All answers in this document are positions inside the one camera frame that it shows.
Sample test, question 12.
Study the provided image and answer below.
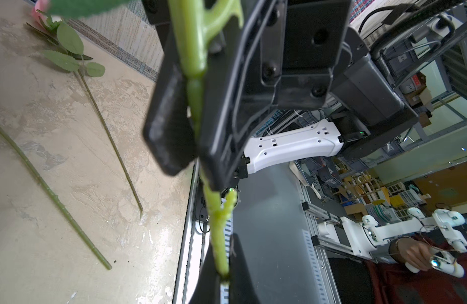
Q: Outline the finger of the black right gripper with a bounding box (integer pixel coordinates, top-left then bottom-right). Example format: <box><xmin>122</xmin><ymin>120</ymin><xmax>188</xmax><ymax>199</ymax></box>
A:
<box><xmin>142</xmin><ymin>34</ymin><xmax>197</xmax><ymax>176</ymax></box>

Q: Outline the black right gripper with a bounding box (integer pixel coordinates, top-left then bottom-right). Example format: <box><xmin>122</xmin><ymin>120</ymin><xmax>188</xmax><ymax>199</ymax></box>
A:
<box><xmin>141</xmin><ymin>0</ymin><xmax>352</xmax><ymax>193</ymax></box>

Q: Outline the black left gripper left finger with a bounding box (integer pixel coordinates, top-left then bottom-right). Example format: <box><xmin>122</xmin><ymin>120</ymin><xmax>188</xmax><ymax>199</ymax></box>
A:
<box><xmin>189</xmin><ymin>245</ymin><xmax>221</xmax><ymax>304</ymax></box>

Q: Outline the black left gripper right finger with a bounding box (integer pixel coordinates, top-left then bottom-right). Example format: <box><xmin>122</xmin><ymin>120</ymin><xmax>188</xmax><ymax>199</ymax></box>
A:
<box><xmin>229</xmin><ymin>234</ymin><xmax>260</xmax><ymax>304</ymax></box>

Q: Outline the large peach pink rose stem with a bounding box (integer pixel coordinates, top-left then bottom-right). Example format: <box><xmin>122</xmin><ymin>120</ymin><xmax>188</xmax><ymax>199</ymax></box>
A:
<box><xmin>166</xmin><ymin>1</ymin><xmax>243</xmax><ymax>280</ymax></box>

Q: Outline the small pink rosebud stem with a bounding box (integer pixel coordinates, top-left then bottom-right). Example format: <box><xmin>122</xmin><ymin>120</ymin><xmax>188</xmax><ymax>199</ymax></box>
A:
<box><xmin>31</xmin><ymin>1</ymin><xmax>144</xmax><ymax>217</ymax></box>

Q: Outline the pink carnation stem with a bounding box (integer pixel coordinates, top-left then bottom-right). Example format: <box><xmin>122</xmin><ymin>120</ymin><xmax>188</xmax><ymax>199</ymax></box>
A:
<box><xmin>0</xmin><ymin>125</ymin><xmax>113</xmax><ymax>271</ymax></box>

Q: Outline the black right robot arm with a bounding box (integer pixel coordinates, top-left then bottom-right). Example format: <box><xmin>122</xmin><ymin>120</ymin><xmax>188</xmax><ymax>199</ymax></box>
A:
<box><xmin>143</xmin><ymin>1</ymin><xmax>417</xmax><ymax>191</ymax></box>

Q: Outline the operator hand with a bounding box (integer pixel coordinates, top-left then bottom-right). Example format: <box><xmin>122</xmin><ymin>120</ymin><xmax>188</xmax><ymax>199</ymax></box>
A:
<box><xmin>393</xmin><ymin>238</ymin><xmax>433</xmax><ymax>271</ymax></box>

